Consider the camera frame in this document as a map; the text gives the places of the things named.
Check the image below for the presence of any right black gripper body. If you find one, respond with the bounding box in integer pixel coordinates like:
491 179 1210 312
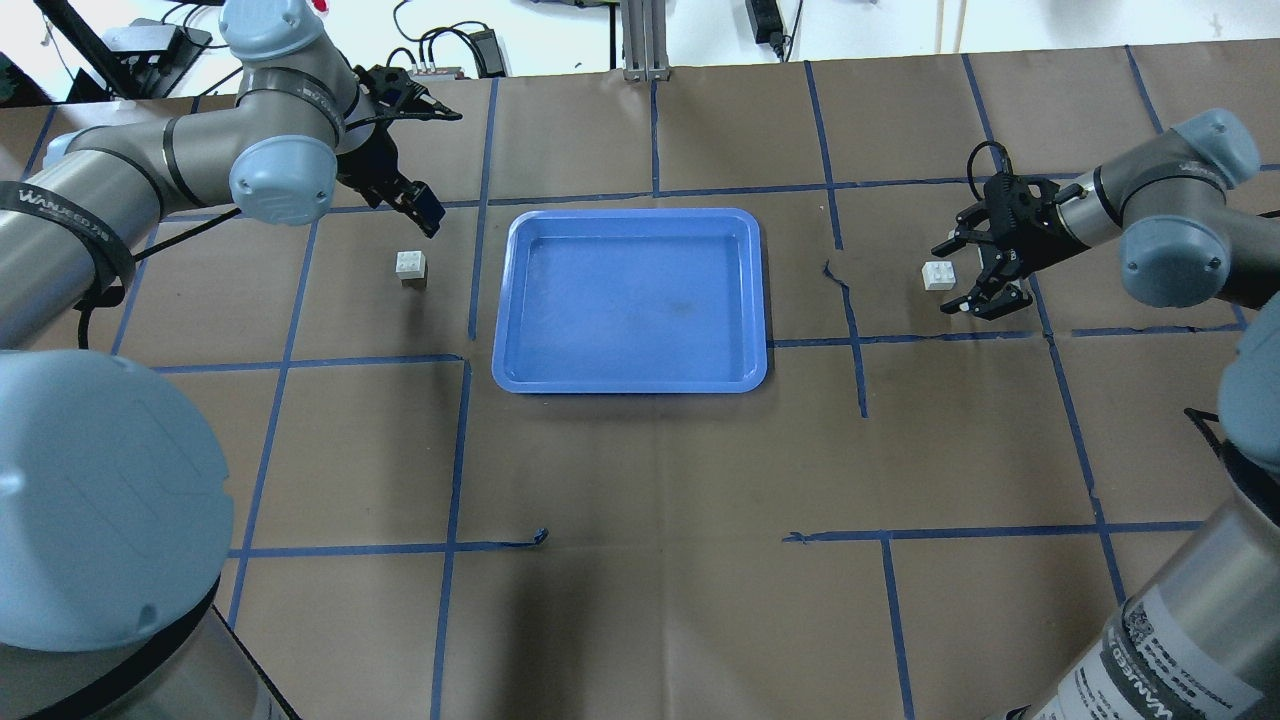
980 172 1062 275

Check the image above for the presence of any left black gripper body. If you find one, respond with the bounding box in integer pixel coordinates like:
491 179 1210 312
337 65 421 206

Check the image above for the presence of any white block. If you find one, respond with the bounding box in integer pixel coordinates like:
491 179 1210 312
394 250 428 291
922 260 957 292

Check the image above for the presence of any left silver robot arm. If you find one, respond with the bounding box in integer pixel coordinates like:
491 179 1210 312
3 1 460 719

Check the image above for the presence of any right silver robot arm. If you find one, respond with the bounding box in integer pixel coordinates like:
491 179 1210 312
932 108 1279 719

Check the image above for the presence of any blue plastic tray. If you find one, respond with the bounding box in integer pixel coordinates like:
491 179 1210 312
492 208 769 395

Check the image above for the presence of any black power adapter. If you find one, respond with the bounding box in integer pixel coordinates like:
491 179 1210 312
745 0 786 47

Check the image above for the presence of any aluminium frame post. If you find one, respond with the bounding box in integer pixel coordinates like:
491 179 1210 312
620 0 671 83

